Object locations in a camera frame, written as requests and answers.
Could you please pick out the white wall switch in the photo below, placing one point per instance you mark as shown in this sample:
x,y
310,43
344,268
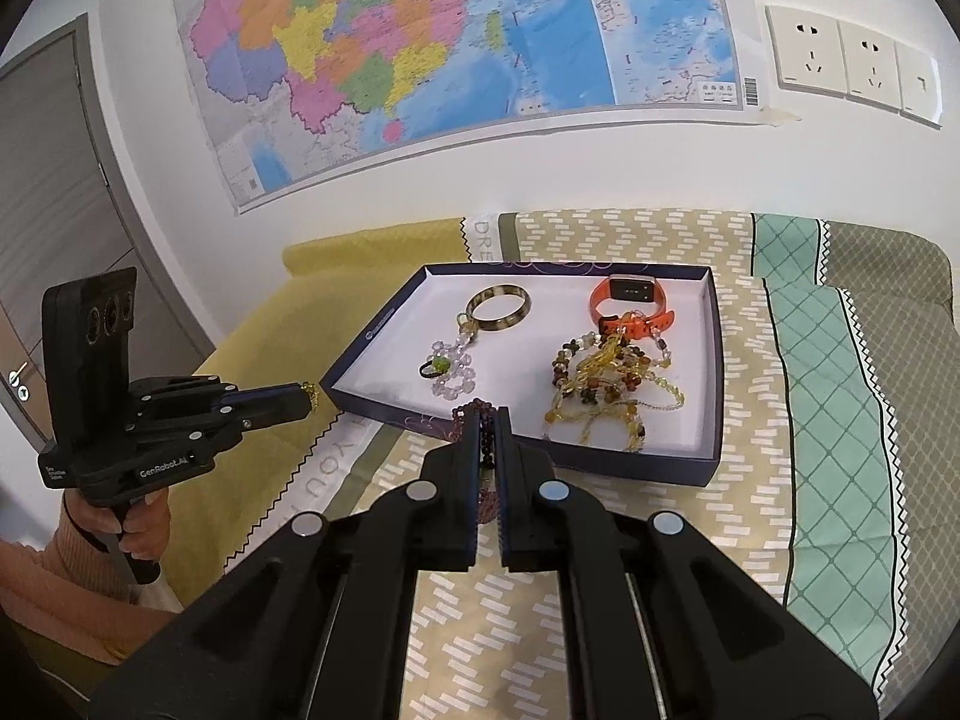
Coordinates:
x,y
921,86

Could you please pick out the tortoiseshell bangle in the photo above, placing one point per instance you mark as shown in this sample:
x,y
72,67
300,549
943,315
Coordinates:
x,y
498,325

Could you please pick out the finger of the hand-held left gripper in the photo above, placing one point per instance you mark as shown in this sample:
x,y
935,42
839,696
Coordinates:
x,y
262,403

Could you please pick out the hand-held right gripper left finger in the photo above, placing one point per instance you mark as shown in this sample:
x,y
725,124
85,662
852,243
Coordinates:
x,y
468,525

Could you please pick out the orange smartwatch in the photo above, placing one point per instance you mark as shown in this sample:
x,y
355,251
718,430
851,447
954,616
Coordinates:
x,y
600,301

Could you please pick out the person's left forearm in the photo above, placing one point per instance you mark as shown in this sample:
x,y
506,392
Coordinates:
x,y
45,592

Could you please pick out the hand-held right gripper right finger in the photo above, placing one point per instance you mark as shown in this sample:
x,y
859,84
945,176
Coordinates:
x,y
508,525

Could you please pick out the colourful wall map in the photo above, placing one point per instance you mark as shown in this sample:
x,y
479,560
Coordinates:
x,y
450,30

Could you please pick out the person's left hand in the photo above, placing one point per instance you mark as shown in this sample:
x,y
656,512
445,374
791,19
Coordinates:
x,y
146,532

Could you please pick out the white wall socket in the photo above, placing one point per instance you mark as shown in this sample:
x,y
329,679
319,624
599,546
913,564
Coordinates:
x,y
806,52
870,67

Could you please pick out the grey door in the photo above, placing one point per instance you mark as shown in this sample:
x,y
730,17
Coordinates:
x,y
45,187

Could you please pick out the patchwork printed bedsheet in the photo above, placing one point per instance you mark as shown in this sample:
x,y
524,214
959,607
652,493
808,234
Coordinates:
x,y
750,427

